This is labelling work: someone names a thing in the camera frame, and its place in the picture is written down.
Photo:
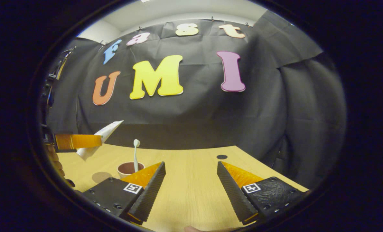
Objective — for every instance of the round brown coaster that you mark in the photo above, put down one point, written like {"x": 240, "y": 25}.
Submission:
{"x": 100, "y": 177}

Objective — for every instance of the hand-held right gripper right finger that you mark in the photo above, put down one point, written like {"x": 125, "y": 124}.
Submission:
{"x": 233, "y": 196}

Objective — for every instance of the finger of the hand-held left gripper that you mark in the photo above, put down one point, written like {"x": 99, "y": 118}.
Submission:
{"x": 82, "y": 141}

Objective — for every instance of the beige cup with brown inside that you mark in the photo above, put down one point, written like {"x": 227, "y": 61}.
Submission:
{"x": 125, "y": 169}

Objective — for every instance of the light wooden desktop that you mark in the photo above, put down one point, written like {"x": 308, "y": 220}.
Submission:
{"x": 191, "y": 193}

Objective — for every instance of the pale green toothbrush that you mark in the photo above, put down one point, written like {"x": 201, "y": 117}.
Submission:
{"x": 135, "y": 158}

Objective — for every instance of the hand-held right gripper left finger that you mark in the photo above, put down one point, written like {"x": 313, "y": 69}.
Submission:
{"x": 149, "y": 196}

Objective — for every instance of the black backdrop cloth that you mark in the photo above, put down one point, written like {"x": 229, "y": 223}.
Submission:
{"x": 210, "y": 112}

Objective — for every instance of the white toothpaste tube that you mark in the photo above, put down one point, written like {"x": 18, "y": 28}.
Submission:
{"x": 109, "y": 130}

